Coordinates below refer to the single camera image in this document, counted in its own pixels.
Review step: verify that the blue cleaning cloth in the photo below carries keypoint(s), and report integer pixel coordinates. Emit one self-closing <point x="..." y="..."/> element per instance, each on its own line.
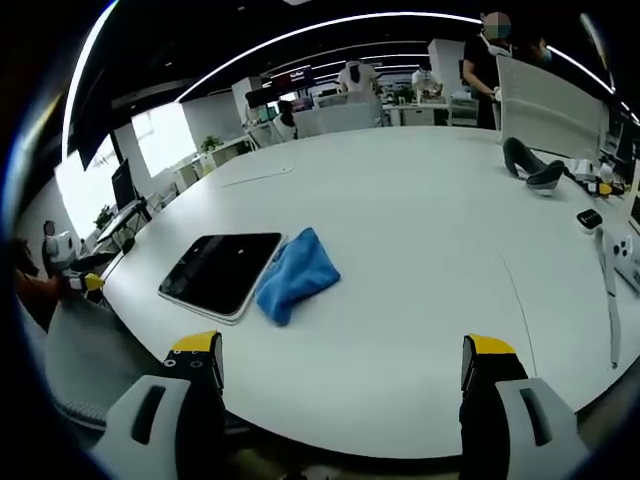
<point x="297" y="275"/>

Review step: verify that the small black white device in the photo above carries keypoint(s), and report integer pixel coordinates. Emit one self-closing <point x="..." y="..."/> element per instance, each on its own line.
<point x="590" y="220"/>

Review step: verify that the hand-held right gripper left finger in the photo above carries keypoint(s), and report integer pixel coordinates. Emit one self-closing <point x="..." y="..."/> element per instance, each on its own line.
<point x="192" y="370"/>

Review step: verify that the potted green plant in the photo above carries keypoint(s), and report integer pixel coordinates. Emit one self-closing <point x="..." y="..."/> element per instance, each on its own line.
<point x="102" y="217"/>
<point x="211" y="145"/>

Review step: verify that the yellow black gripper on table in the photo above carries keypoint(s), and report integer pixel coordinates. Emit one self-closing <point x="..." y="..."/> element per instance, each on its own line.
<point x="602" y="187"/>

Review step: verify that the white mesh office chair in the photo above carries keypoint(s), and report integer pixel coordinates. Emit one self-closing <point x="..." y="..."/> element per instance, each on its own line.
<point x="547" y="112"/>

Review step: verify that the dark rectangular mirror white frame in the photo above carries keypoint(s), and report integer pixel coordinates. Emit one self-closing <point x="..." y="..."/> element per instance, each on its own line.
<point x="220" y="272"/>

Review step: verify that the grey neck headset device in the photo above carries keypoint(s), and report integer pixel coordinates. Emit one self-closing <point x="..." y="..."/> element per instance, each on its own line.
<point x="532" y="165"/>

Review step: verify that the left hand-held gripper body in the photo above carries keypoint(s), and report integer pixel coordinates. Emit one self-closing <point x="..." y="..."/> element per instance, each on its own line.
<point x="62" y="250"/>

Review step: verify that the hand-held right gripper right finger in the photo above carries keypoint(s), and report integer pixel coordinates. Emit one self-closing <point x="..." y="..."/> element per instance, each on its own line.
<point x="500" y="380"/>

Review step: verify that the white game controller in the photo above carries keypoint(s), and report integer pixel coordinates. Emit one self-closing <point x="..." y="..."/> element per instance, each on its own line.
<point x="625" y="255"/>

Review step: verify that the grey office chair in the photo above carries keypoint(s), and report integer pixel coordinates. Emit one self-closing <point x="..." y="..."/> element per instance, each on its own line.
<point x="95" y="370"/>

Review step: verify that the white flat strip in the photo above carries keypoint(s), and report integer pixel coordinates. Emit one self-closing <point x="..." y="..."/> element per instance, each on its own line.
<point x="260" y="177"/>

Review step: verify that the black computer monitor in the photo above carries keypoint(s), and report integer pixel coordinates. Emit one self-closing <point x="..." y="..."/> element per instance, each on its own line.
<point x="122" y="185"/>

